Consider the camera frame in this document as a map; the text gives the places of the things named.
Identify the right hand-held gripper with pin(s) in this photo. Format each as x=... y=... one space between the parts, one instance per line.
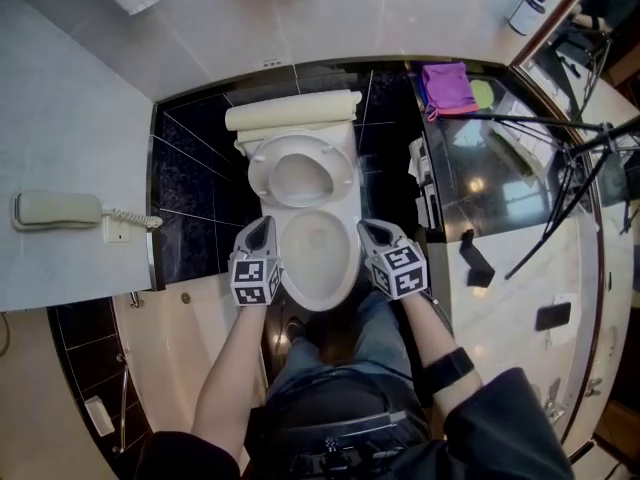
x=400 y=273

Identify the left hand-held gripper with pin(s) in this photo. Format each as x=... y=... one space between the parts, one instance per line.
x=250 y=278

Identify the white toilet seat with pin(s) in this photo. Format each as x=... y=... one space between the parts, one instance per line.
x=257 y=178

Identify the black forearm band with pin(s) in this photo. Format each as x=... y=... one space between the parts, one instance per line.
x=450 y=368

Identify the person's left forearm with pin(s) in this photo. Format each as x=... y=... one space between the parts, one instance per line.
x=230 y=368

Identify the person's right forearm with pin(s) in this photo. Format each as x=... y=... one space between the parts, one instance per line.
x=425 y=328

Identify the white ceramic toilet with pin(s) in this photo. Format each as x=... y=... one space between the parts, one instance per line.
x=320 y=298

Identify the round chrome overflow cover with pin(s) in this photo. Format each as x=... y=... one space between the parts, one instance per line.
x=185 y=297

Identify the person's left shoe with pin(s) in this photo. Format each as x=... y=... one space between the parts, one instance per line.
x=294 y=329

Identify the blue jeans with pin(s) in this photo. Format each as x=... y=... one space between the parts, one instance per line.
x=380 y=338

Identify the cream rolled mat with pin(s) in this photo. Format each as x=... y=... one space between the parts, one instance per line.
x=290 y=110

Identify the chrome bathtub tap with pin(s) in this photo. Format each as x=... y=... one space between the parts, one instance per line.
x=134 y=300

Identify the cream bathtub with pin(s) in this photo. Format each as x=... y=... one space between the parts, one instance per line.
x=165 y=368

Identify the purple cloth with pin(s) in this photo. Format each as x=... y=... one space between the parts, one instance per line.
x=447 y=88

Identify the yellow-green cloth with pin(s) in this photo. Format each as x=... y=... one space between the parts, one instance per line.
x=481 y=93

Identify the black waist pack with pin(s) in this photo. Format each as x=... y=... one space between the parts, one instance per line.
x=325 y=408

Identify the black smartphone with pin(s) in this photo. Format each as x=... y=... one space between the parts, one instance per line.
x=552 y=317

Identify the chrome grab bar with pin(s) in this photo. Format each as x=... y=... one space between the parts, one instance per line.
x=122 y=403

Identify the dark jacket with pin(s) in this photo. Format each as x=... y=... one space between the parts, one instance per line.
x=500 y=433

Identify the white soap dish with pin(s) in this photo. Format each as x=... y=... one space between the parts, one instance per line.
x=99 y=416

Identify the chrome sink faucet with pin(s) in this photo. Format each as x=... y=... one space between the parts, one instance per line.
x=555 y=403

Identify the black tripod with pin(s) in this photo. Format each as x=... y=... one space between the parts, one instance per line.
x=607 y=140

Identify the wood framed mirror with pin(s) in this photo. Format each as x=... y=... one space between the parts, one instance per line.
x=625 y=43

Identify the black angular bracket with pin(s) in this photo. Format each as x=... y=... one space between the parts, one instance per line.
x=480 y=275

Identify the white wall jack plate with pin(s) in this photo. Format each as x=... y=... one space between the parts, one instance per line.
x=117 y=233

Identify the white wall outlet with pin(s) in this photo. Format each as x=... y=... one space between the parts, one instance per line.
x=270 y=61

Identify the cream wall telephone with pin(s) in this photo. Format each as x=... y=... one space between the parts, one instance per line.
x=55 y=210

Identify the wall soap dispenser bottle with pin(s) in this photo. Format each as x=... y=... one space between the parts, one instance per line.
x=522 y=15

